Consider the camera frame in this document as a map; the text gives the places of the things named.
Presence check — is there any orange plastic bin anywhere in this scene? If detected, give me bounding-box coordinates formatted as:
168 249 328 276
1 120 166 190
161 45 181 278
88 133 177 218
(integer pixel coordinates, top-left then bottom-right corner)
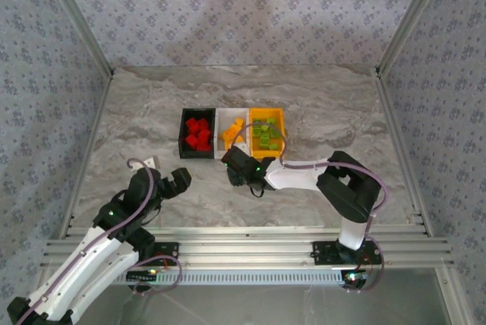
248 107 286 159

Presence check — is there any aluminium frame side rail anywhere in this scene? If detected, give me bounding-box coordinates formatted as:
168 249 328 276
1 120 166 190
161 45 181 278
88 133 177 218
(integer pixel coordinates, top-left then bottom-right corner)
374 68 434 235
60 69 115 232

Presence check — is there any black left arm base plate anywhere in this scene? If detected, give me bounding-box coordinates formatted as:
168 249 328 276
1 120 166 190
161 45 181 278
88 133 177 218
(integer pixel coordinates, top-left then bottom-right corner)
140 241 180 267

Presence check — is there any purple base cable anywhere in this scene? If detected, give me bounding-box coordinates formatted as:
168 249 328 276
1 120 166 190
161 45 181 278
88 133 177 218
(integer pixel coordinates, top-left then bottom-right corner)
132 256 182 298
347 237 387 292

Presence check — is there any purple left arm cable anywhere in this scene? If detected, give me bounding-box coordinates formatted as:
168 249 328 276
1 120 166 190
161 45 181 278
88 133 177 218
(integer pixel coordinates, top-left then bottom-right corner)
14 157 156 325

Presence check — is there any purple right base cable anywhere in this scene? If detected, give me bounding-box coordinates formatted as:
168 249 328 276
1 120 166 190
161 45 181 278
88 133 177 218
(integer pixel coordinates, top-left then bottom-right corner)
347 237 387 292

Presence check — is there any black plastic bin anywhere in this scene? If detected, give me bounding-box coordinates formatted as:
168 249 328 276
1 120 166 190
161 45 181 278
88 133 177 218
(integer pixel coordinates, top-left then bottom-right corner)
178 107 218 159

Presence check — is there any grey slotted cable duct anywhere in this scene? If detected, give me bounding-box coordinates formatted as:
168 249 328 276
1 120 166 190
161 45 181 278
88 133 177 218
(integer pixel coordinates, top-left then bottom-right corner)
113 268 345 286

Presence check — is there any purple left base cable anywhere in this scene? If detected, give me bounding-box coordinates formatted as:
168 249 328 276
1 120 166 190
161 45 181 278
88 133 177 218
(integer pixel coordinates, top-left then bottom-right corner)
132 256 182 298

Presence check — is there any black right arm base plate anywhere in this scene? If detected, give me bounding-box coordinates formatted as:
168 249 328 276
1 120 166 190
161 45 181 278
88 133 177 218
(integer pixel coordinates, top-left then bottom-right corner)
311 240 383 265

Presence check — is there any aluminium frame post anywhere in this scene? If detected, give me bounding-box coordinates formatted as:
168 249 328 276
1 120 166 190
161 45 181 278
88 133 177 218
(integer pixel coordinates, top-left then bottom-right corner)
377 0 455 74
36 0 115 75

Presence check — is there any aluminium frame base beam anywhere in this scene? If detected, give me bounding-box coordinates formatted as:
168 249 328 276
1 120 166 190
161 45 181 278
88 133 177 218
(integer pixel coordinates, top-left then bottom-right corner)
41 226 455 270

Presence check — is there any white plastic bin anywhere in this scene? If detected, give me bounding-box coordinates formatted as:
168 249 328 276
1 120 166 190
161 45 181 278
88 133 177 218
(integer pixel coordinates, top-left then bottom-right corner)
214 107 251 159

